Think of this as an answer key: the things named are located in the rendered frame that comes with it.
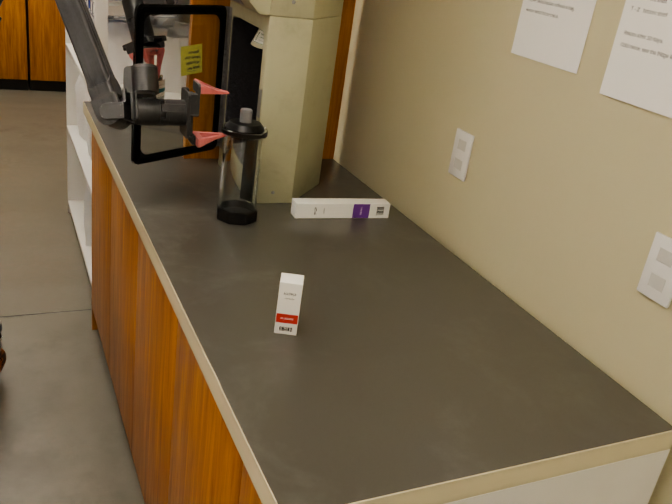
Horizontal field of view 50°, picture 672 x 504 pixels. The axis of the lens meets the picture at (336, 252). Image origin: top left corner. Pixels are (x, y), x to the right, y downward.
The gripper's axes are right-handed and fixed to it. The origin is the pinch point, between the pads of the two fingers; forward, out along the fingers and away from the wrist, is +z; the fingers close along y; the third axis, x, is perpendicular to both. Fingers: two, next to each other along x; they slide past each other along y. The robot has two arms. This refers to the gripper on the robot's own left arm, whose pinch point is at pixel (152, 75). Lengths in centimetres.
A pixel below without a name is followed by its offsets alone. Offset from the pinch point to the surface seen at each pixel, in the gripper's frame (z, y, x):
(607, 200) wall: 48, -107, -6
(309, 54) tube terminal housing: 4.8, -39.6, -15.5
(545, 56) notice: 19, -95, -19
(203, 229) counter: 39.5, -22.3, 16.3
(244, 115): 16.2, -33.5, 5.6
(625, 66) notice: 24, -113, -9
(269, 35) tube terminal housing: -0.9, -36.4, -6.1
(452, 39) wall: 9, -67, -37
